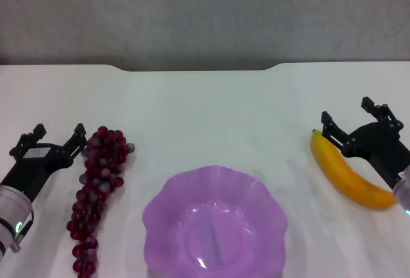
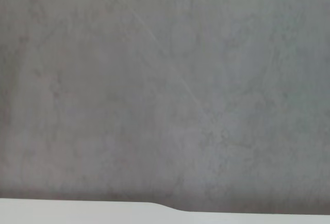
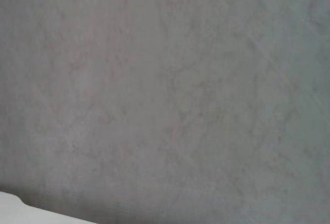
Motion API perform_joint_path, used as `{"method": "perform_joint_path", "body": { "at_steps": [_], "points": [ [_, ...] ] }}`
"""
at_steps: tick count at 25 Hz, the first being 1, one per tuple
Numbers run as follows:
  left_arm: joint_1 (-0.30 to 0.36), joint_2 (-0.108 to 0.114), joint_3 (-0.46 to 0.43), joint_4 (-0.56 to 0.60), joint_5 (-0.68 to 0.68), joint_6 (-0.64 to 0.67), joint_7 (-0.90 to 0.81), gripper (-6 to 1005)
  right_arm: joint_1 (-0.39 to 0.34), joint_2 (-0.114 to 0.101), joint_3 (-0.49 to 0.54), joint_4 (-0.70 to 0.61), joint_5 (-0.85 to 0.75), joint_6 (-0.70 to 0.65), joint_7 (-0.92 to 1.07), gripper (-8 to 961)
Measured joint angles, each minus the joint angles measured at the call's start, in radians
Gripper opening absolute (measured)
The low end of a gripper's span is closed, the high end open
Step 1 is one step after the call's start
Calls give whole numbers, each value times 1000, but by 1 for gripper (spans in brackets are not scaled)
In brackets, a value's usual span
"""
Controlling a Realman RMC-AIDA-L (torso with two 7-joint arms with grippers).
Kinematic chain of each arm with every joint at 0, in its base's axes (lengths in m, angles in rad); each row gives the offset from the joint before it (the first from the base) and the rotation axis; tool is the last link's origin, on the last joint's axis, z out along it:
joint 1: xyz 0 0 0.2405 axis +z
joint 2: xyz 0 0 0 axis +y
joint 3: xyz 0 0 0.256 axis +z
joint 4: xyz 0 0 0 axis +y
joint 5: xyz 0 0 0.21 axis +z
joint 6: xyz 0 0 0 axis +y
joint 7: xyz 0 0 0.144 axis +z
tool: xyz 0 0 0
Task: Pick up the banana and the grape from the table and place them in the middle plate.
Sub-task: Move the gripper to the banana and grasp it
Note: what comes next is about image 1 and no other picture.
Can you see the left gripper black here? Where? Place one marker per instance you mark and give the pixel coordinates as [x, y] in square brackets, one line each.
[38, 166]

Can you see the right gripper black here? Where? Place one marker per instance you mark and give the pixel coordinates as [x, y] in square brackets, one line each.
[381, 146]

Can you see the yellow banana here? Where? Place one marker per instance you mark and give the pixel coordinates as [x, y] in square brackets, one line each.
[339, 170]

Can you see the red grape bunch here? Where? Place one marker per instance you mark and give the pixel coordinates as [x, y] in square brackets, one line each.
[96, 175]

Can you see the purple wavy plastic plate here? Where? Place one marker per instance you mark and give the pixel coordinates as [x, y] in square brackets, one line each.
[218, 214]

